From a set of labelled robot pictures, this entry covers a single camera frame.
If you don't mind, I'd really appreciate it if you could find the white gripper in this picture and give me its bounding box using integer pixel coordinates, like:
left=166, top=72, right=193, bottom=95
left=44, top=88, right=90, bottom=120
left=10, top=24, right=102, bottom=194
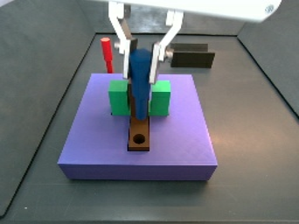
left=92, top=0, right=282, bottom=84

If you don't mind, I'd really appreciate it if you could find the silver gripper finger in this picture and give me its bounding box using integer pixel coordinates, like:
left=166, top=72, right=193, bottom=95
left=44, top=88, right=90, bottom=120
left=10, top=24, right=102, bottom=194
left=108, top=1, right=133, bottom=79

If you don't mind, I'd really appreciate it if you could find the blue peg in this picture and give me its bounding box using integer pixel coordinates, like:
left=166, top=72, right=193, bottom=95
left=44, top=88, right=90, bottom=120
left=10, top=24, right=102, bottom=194
left=129, top=49, right=152, bottom=120

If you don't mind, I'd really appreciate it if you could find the black angle fixture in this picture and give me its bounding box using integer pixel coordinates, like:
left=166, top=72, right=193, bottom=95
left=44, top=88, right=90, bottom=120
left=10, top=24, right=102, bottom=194
left=170, top=43, right=214, bottom=68

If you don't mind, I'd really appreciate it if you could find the red peg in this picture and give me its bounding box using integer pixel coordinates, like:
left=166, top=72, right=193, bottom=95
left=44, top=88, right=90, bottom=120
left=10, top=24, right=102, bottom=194
left=100, top=37, right=113, bottom=74

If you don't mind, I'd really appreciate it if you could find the green block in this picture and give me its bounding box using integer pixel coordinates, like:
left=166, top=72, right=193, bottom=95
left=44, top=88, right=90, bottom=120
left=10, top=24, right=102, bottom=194
left=108, top=80, right=170, bottom=116

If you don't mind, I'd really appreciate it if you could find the purple base block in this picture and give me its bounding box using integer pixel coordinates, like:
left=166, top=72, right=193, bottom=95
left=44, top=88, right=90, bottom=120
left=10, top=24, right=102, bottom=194
left=58, top=73, right=217, bottom=180

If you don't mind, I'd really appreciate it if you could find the brown L-shaped bracket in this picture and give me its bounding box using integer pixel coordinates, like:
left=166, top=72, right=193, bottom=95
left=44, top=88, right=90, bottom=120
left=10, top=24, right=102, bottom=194
left=126, top=85, right=149, bottom=151

